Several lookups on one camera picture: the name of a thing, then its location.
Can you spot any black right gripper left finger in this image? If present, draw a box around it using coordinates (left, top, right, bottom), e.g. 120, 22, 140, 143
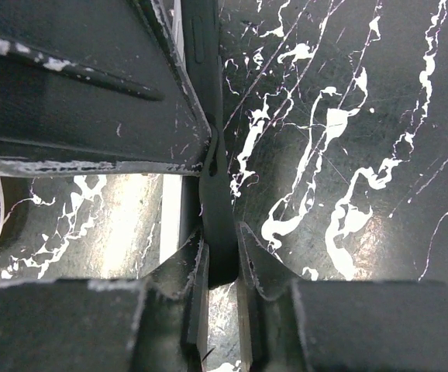
0, 230, 208, 371

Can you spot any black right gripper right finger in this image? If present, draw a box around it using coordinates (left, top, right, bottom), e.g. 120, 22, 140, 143
236, 223, 448, 371

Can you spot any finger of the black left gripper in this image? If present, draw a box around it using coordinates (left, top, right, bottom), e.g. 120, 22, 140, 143
0, 1, 211, 177

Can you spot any black smartphone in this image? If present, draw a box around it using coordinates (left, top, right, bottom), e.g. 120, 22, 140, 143
159, 0, 186, 264

